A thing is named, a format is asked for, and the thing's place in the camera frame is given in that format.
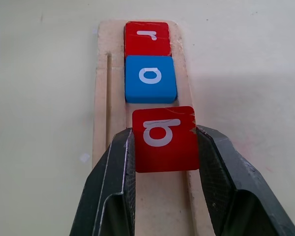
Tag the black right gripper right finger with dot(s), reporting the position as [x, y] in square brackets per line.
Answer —
[236, 186]

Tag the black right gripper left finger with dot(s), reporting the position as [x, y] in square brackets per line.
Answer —
[105, 186]

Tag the red letter b block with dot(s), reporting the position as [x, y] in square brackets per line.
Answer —
[166, 140]

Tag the light wooden letter tray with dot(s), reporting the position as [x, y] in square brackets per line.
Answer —
[108, 123]

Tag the blue letter o block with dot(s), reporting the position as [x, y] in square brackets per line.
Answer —
[150, 78]

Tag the red letter r block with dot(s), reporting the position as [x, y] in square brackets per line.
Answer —
[147, 39]

